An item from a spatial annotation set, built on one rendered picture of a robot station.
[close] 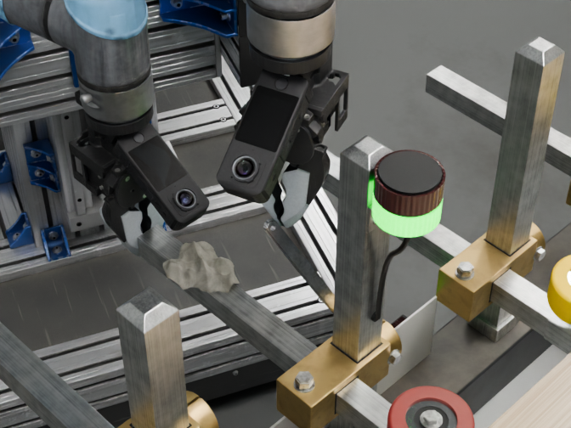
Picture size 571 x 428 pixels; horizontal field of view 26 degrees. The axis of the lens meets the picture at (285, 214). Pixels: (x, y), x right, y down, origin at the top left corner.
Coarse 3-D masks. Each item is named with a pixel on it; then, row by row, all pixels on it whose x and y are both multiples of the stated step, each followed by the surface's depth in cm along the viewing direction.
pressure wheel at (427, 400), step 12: (408, 396) 116; (420, 396) 116; (432, 396) 116; (444, 396) 116; (456, 396) 116; (396, 408) 115; (408, 408) 115; (420, 408) 115; (432, 408) 115; (444, 408) 115; (456, 408) 115; (468, 408) 115; (396, 420) 114; (408, 420) 114; (420, 420) 114; (432, 420) 113; (444, 420) 114; (456, 420) 114; (468, 420) 114
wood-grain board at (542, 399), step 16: (560, 368) 119; (544, 384) 117; (560, 384) 117; (528, 400) 116; (544, 400) 116; (560, 400) 116; (512, 416) 115; (528, 416) 115; (544, 416) 115; (560, 416) 115
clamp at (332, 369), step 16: (384, 320) 127; (384, 336) 126; (320, 352) 124; (336, 352) 124; (384, 352) 125; (400, 352) 128; (304, 368) 123; (320, 368) 123; (336, 368) 123; (352, 368) 123; (368, 368) 124; (384, 368) 127; (288, 384) 121; (320, 384) 121; (336, 384) 121; (368, 384) 126; (288, 400) 122; (304, 400) 120; (320, 400) 120; (288, 416) 124; (304, 416) 121; (320, 416) 122
